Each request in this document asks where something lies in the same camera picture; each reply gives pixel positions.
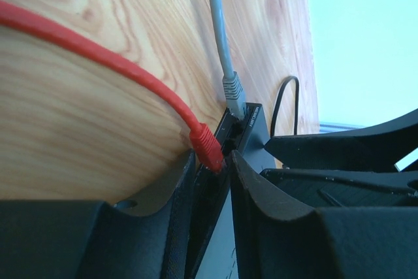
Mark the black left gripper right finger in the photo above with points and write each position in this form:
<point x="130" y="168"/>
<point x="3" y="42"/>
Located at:
<point x="277" y="236"/>

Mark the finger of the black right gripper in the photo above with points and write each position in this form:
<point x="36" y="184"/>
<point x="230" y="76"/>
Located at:
<point x="321" y="188"/>
<point x="375" y="148"/>

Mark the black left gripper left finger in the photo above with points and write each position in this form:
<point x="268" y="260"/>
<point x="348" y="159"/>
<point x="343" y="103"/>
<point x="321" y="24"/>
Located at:
<point x="93" y="239"/>

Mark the black network switch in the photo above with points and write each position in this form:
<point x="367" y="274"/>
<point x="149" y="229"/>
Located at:
<point x="211" y="251"/>

